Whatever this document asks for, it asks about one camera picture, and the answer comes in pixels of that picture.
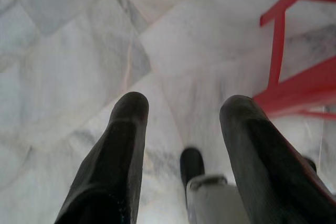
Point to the red plastic stool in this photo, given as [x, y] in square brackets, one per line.
[302, 90]

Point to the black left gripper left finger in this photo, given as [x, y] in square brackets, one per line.
[113, 161]

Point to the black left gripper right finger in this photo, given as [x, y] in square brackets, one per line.
[262, 161]

